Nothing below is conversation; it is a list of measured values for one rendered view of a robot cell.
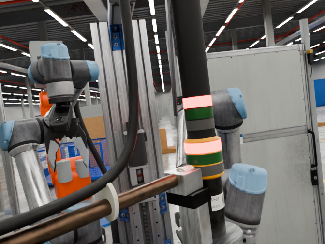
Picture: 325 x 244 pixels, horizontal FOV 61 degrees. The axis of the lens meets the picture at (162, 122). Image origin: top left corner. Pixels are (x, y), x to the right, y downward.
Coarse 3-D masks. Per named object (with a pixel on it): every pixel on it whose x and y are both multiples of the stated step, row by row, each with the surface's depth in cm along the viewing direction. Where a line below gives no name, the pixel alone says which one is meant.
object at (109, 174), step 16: (128, 0) 25; (128, 16) 25; (128, 32) 25; (128, 48) 25; (128, 64) 25; (128, 80) 25; (128, 96) 26; (128, 128) 25; (128, 144) 25; (128, 160) 24; (112, 176) 23; (80, 192) 21; (96, 192) 22; (112, 192) 22; (48, 208) 19; (64, 208) 20; (112, 208) 23; (0, 224) 17; (16, 224) 18
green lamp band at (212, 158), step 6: (186, 156) 32; (192, 156) 31; (198, 156) 31; (204, 156) 30; (210, 156) 30; (216, 156) 31; (222, 156) 32; (186, 162) 32; (192, 162) 31; (198, 162) 31; (204, 162) 30; (210, 162) 30; (216, 162) 31
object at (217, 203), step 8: (208, 184) 31; (216, 184) 31; (216, 192) 31; (216, 200) 31; (216, 208) 31; (224, 208) 32; (216, 216) 31; (224, 216) 33; (216, 224) 31; (224, 224) 32; (216, 232) 31; (224, 232) 32
